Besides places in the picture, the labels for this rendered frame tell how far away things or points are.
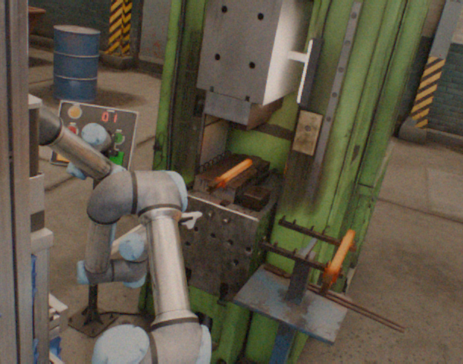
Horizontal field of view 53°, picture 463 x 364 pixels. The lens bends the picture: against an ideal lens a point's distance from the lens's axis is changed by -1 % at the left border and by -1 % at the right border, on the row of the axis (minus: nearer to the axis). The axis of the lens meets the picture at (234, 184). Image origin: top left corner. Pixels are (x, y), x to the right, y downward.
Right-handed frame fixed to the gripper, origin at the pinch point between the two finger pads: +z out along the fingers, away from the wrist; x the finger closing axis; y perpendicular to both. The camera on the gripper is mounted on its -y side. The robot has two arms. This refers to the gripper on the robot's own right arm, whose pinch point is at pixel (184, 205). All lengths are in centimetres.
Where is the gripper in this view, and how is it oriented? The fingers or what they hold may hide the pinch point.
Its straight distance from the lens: 176.7
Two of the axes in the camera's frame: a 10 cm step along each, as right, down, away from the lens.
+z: 4.1, -3.0, 8.6
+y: -1.6, 9.0, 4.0
